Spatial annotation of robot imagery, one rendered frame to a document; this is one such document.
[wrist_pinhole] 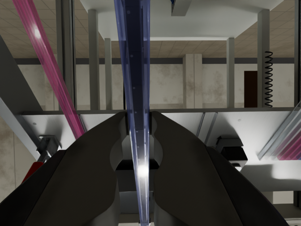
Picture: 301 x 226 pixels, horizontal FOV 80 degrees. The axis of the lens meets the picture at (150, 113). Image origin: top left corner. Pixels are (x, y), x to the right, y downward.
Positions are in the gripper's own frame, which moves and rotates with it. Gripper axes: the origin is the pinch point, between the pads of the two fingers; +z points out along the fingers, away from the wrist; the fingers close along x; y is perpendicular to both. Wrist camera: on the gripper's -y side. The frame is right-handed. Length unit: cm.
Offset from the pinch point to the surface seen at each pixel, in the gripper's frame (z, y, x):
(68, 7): 51, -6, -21
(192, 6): 64, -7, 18
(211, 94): 319, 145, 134
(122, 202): 14.0, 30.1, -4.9
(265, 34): 62, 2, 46
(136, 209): 15.3, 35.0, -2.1
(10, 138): 276, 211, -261
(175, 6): 56, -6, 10
